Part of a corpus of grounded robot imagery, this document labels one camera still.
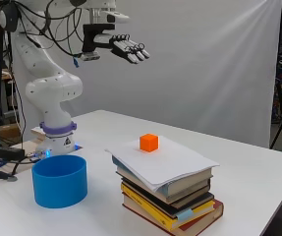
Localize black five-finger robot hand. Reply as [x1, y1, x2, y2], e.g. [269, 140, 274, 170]
[93, 32, 151, 65]

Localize white backdrop sheet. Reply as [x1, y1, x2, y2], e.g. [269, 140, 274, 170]
[12, 0, 282, 149]

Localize orange cube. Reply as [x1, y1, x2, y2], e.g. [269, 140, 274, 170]
[139, 133, 160, 153]

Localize white paper sheet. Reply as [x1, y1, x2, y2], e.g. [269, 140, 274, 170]
[104, 136, 221, 193]

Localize brown cardboard crate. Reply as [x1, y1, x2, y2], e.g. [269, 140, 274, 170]
[0, 122, 23, 143]

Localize blue round tub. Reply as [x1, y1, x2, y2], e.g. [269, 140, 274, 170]
[31, 154, 89, 209]

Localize black power adapter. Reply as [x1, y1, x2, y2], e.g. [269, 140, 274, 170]
[0, 147, 27, 162]

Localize grey-cover book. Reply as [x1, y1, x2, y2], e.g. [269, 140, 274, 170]
[120, 176, 212, 206]

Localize yellow-cover book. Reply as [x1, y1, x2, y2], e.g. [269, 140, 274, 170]
[120, 182, 216, 231]

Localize black-cover book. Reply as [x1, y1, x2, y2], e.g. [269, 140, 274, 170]
[122, 178, 215, 216]

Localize red-cover book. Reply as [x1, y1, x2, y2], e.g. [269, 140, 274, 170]
[122, 193, 225, 236]

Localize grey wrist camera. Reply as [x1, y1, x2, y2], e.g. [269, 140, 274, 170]
[80, 51, 101, 62]

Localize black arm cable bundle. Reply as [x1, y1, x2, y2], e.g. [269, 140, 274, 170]
[14, 0, 85, 59]

